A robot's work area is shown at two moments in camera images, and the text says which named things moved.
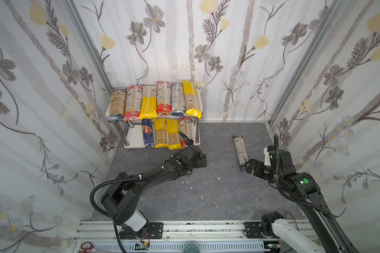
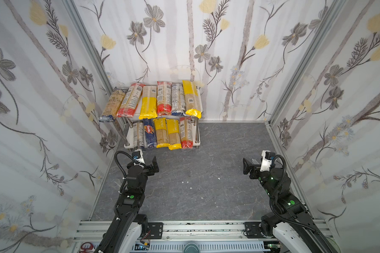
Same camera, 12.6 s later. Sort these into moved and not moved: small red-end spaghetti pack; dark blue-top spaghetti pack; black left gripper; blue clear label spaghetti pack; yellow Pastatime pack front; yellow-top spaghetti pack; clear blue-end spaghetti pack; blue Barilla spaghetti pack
Moved: black left gripper; dark blue-top spaghetti pack; clear blue-end spaghetti pack
Not moved: yellow-top spaghetti pack; blue Barilla spaghetti pack; yellow Pastatime pack front; small red-end spaghetti pack; blue clear label spaghetti pack
